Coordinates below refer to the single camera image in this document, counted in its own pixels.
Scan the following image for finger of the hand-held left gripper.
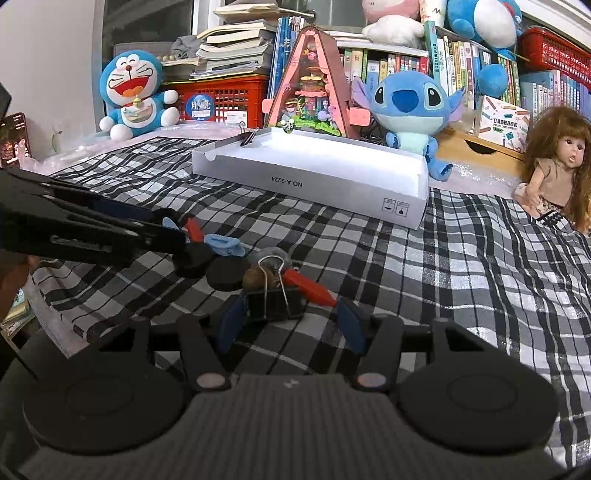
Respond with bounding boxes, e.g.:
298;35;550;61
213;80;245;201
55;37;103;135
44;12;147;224
0;168;178;223
67;212;188;265

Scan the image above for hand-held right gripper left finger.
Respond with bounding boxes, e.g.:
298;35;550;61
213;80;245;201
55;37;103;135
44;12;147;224
90;295;252;393

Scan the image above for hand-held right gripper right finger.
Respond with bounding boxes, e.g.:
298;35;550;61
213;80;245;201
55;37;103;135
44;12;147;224
336;298;509;393

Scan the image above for large black binder clip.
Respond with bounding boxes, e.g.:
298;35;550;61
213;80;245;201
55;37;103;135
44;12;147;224
247;258;305;322

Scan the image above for brown walnut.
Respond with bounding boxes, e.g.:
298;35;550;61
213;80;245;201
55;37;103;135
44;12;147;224
242;268;271;291

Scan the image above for clear round plastic piece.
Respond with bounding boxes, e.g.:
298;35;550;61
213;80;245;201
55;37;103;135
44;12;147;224
249;247;294;273

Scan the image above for white cardboard box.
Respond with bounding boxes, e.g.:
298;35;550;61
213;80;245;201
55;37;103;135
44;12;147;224
191;127;430;230

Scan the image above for dark printed card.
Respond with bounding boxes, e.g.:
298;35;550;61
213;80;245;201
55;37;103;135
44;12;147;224
0;112;31;169

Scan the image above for blue robot cat plush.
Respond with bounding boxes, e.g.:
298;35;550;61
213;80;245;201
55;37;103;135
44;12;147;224
98;50;179;140

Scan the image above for black and white plaid blanket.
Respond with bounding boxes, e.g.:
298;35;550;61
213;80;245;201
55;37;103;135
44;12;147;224
28;136;591;467

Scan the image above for small black binder clip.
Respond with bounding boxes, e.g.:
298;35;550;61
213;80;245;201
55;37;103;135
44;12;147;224
239;117;260;147

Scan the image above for red plastic crate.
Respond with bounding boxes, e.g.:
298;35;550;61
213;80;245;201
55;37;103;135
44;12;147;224
161;76;271;130

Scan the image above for grey cloth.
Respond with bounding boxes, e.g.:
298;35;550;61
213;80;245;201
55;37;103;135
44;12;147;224
172;34;206;58

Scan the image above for stack of paperback books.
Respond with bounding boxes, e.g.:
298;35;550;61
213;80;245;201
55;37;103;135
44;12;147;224
191;0;305;81

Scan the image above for wooden drawer box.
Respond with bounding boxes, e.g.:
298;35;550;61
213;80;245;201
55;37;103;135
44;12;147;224
436;127;529;178

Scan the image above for pink triangular miniature house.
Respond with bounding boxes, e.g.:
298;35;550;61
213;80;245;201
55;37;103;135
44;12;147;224
262;25;370;139

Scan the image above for blue-spined upright books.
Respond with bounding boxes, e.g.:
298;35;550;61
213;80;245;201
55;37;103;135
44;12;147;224
270;16;305;100

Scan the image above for blue alien plush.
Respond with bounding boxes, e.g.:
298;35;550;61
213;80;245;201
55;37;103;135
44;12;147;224
351;71;467;182

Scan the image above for white printed carton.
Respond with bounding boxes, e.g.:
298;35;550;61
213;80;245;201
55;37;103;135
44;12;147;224
475;96;532;153

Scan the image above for brown-haired doll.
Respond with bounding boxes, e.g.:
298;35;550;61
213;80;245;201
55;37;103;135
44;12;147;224
514;106;591;236

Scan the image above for row of shelf books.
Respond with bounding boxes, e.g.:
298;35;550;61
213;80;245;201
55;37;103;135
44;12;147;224
337;21;522;109

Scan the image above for pink and white plush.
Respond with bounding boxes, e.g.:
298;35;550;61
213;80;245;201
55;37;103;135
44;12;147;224
361;0;426;49

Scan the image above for row of pale blue books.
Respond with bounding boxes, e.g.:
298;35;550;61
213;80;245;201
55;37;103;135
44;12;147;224
519;69;591;123

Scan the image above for blue and white plush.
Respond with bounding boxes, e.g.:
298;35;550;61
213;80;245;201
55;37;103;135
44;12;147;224
445;0;525;97

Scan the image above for red plastic basket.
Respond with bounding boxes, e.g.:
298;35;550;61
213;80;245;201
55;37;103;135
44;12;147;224
521;27;591;86

